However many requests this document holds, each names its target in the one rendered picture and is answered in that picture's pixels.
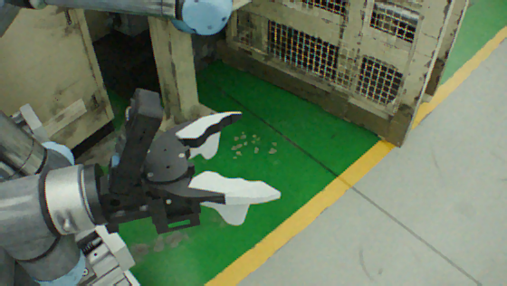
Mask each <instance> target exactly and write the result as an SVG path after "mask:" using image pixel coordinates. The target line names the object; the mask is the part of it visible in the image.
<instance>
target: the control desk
mask: <svg viewBox="0 0 507 286"><path fill-rule="evenodd" d="M91 42H92V40H91V38H90V33H89V30H88V26H87V24H86V20H85V17H84V13H83V11H82V8H75V7H67V6H64V7H62V6H58V5H57V6H55V5H47V6H46V7H45V8H44V9H42V10H37V9H34V10H33V9H29V8H28V9H26V8H23V10H22V11H21V12H20V13H19V15H18V16H17V17H16V18H15V19H14V21H13V22H12V23H11V25H10V26H9V27H8V29H7V31H6V33H4V36H3V37H2V38H1V39H0V110H1V111H2V112H3V113H4V114H5V115H7V116H10V115H11V114H13V113H16V112H18V111H20V110H19V108H20V107H22V106H23V105H24V104H27V103H29V106H30V107H31V108H32V110H33V112H34V114H35V116H37V118H38V119H39V120H40V123H42V124H43V129H44V130H45V133H46V134H47V136H48V138H49V139H50V141H51V142H55V144H58V145H63V146H65V147H66V148H68V149H69V150H70V151H71V153H72V155H73V158H74V160H75V159H77V158H79V157H80V156H81V155H83V153H84V152H86V151H87V150H89V149H91V148H93V146H95V145H96V144H97V143H99V141H101V140H102V139H104V138H105V137H106V136H108V135H109V134H110V133H111V132H113V131H114V130H115V128H114V126H113V123H112V119H114V116H113V113H112V112H113V110H112V107H111V105H110V102H109V96H108V94H107V92H106V90H105V85H104V82H103V79H102V78H101V73H100V68H99V64H98V62H97V60H96V54H95V53H94V48H93V46H92V43H91ZM20 112H21V111H20Z"/></svg>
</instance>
